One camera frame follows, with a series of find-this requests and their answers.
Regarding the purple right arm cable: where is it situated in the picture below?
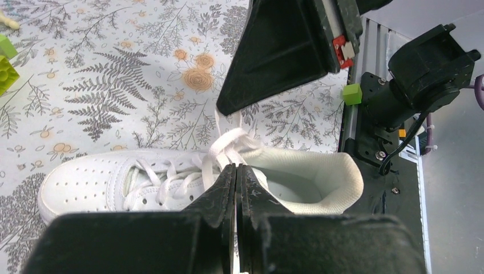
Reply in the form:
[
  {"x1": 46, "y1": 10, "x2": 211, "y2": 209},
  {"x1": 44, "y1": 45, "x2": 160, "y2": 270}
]
[{"x1": 420, "y1": 74, "x2": 484, "y2": 156}]

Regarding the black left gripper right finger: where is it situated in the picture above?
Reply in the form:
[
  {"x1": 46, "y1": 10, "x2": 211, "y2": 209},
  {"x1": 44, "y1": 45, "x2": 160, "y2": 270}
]
[{"x1": 236, "y1": 165, "x2": 426, "y2": 273}]

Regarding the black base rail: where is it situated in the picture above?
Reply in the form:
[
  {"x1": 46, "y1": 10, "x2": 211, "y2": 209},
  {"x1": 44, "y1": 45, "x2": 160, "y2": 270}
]
[{"x1": 338, "y1": 71, "x2": 426, "y2": 274}]

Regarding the floral patterned table mat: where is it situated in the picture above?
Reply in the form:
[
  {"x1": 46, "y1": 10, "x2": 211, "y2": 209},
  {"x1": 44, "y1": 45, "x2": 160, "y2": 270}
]
[{"x1": 0, "y1": 0, "x2": 349, "y2": 274}]

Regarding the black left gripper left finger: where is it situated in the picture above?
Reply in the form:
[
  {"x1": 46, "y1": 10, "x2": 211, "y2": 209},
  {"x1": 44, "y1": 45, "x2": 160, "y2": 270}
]
[{"x1": 23, "y1": 164, "x2": 236, "y2": 273}]

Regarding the small green block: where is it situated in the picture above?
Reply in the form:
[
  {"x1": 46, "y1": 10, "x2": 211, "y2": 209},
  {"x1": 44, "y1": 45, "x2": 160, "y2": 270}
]
[{"x1": 342, "y1": 83, "x2": 362, "y2": 106}]

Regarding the white sneaker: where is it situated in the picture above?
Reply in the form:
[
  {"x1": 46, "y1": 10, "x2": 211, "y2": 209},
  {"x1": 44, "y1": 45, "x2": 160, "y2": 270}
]
[{"x1": 37, "y1": 114, "x2": 364, "y2": 223}]

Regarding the green toy brick stack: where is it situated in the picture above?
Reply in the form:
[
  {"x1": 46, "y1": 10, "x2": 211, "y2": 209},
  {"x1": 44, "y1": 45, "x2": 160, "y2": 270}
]
[{"x1": 1, "y1": 34, "x2": 19, "y2": 95}]

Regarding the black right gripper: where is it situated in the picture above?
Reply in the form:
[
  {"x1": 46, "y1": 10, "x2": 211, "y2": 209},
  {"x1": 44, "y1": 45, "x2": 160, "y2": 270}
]
[{"x1": 216, "y1": 0, "x2": 363, "y2": 115}]

